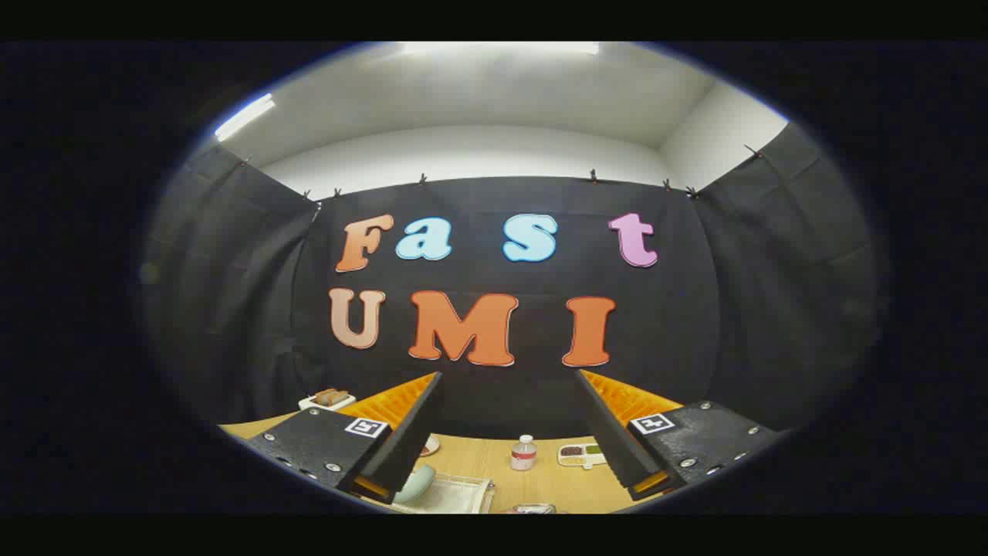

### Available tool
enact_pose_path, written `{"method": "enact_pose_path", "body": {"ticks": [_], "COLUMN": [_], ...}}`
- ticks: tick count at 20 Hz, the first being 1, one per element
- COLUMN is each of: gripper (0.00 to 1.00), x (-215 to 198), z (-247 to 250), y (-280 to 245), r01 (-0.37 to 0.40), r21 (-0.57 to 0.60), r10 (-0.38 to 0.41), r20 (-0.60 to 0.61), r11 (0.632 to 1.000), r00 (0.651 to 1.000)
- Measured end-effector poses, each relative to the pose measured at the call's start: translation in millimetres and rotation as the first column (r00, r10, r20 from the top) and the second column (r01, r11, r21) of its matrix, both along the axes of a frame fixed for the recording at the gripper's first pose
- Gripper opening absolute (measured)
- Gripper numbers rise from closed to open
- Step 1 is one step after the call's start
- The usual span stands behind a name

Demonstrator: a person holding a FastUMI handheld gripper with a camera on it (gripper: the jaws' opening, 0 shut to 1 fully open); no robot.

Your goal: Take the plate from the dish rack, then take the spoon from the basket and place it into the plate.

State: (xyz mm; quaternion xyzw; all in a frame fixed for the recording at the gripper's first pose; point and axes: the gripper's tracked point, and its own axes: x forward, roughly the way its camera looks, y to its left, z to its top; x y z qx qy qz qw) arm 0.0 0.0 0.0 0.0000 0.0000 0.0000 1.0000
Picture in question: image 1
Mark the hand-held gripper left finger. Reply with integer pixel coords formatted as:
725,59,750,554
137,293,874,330
245,371,446,504

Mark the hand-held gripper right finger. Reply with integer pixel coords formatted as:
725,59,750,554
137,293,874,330
574,368,782,503

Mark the light green plate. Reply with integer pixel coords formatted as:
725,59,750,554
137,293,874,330
394,463,438,504

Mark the white wire dish rack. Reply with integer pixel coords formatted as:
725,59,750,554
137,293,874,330
390,473,496,515

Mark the white divided tray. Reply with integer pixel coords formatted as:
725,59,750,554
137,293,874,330
557,442,609,470

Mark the white drip tray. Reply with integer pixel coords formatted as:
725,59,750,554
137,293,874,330
395,476,492,515

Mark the white toaster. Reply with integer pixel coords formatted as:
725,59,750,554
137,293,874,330
299,390,357,412

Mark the black backdrop cloth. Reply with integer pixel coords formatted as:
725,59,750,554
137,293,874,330
139,124,885,442

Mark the ceiling light strip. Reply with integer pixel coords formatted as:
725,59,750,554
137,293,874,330
400,42,601,56
214,93,276,143

